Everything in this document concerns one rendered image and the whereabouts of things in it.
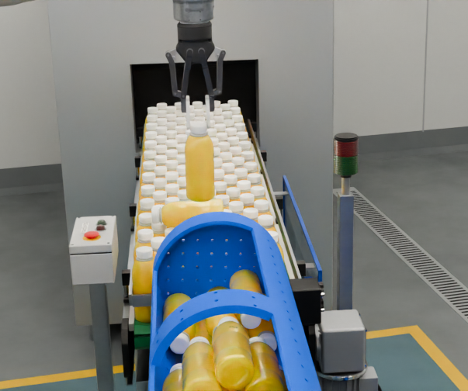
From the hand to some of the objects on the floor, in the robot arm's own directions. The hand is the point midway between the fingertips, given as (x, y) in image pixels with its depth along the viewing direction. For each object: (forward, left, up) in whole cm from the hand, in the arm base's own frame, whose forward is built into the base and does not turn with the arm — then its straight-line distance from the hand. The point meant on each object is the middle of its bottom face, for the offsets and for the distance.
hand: (198, 112), depth 214 cm
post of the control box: (-12, +24, -141) cm, 144 cm away
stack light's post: (+55, +24, -136) cm, 149 cm away
